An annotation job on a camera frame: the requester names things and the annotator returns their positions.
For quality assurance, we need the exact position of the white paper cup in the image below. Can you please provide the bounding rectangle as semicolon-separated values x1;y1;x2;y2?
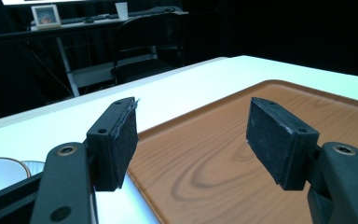
114;2;130;22

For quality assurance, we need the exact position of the white bowl with gold rim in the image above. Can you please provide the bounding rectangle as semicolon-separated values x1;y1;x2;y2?
0;157;32;196

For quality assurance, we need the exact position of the black keyboard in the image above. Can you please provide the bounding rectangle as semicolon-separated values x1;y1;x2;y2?
60;13;117;25

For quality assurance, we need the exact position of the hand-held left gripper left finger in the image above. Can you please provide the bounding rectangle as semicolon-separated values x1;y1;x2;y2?
86;96;140;192

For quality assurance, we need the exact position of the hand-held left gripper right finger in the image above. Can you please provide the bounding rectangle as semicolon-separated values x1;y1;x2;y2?
245;97;320;191

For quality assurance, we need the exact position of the black folding chair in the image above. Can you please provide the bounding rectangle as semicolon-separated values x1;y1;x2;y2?
109;13;186;86

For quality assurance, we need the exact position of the brown wood-grain tray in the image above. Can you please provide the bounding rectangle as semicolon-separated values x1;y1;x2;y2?
127;79;358;224

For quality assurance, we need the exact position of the white picture frame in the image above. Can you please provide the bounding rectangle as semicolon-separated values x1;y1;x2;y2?
30;4;62;31

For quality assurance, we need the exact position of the dark desk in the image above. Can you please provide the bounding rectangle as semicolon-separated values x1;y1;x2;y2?
0;10;190;98

